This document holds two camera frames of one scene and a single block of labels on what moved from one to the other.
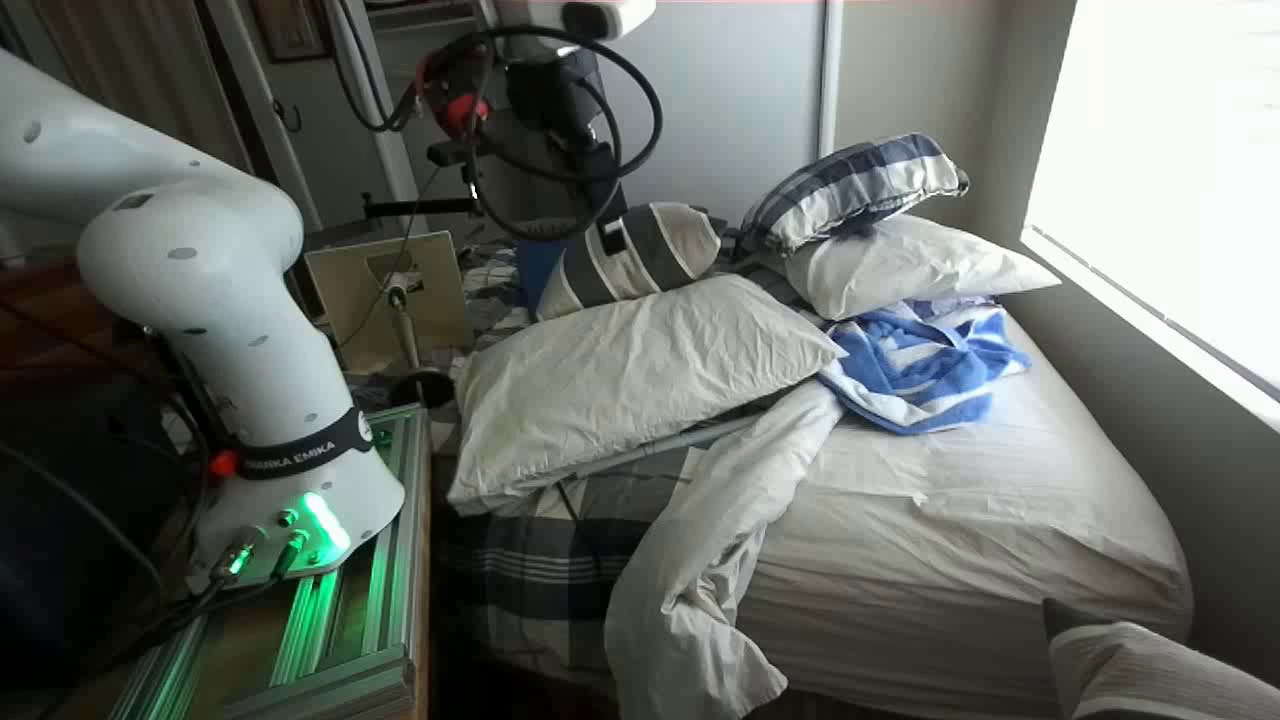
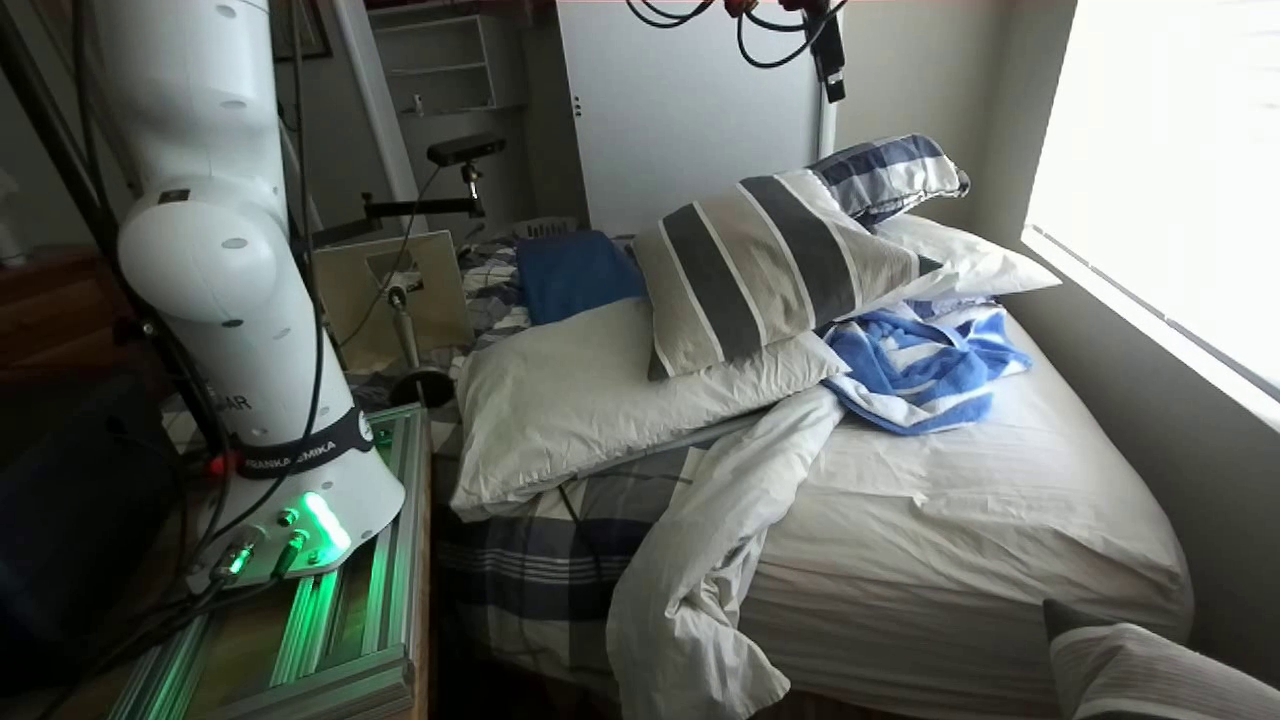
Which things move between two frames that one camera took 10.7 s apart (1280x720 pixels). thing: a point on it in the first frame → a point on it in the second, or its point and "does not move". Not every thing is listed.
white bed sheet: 920,565 does not move
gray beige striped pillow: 665,245 → 758,262
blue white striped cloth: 920,361 does not move
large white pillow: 588,386 does not move
